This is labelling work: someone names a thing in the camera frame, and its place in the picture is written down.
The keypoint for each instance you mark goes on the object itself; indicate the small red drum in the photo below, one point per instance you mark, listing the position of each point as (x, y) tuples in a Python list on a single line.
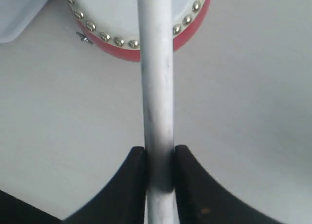
[(112, 25)]

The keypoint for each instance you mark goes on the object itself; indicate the white plastic tray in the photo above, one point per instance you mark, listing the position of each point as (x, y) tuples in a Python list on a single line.
[(15, 15)]

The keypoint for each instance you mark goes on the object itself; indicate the wooden drumstick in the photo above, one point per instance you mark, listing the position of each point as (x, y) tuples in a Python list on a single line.
[(156, 51)]

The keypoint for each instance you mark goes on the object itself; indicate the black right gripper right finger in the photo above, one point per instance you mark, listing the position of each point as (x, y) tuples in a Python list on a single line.
[(264, 185)]

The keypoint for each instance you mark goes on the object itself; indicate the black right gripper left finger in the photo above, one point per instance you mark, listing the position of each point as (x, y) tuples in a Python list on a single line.
[(122, 200)]

